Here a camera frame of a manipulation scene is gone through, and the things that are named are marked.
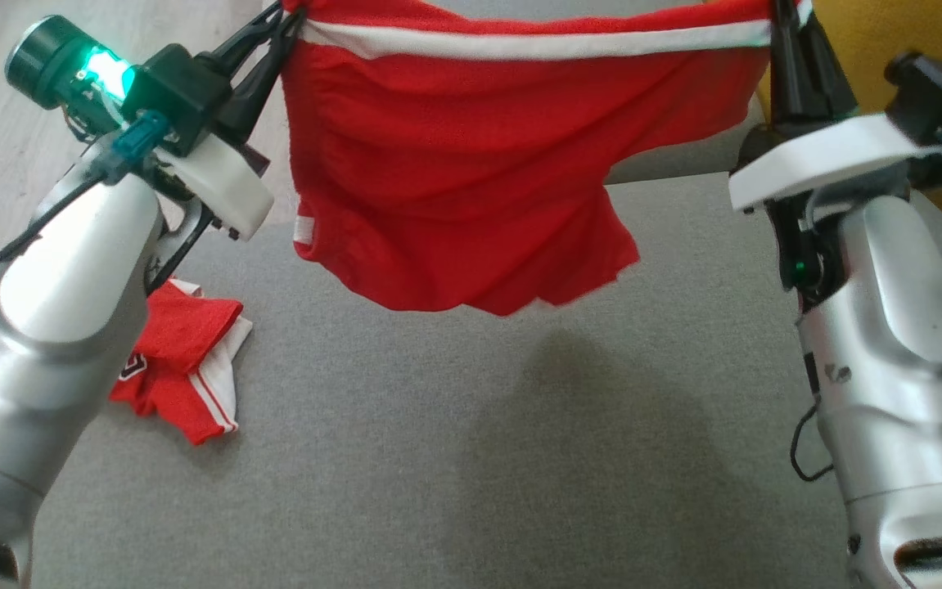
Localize red shorts with white stripe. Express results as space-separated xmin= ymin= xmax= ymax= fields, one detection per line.
xmin=281 ymin=0 xmax=817 ymax=318

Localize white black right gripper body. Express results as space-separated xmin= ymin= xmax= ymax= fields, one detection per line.
xmin=728 ymin=114 xmax=942 ymax=305

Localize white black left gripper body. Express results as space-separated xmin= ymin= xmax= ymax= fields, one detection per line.
xmin=143 ymin=141 xmax=276 ymax=295

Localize left cable with teal connector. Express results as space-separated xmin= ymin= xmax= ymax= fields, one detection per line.
xmin=0 ymin=110 xmax=170 ymax=268

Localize yellow cushion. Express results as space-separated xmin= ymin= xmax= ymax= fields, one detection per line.
xmin=755 ymin=0 xmax=942 ymax=223

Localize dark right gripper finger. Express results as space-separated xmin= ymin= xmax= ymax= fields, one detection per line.
xmin=768 ymin=0 xmax=809 ymax=125
xmin=798 ymin=8 xmax=859 ymax=124

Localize grey sofa back cushion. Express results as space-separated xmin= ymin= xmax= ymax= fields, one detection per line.
xmin=438 ymin=0 xmax=768 ymax=186

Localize grey sofa seat cushion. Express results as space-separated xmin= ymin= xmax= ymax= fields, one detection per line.
xmin=29 ymin=172 xmax=942 ymax=589

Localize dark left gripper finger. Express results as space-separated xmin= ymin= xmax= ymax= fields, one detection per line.
xmin=195 ymin=2 xmax=285 ymax=76
xmin=219 ymin=10 xmax=306 ymax=146

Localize red jersey with number print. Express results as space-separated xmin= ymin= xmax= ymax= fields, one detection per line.
xmin=108 ymin=278 xmax=254 ymax=446

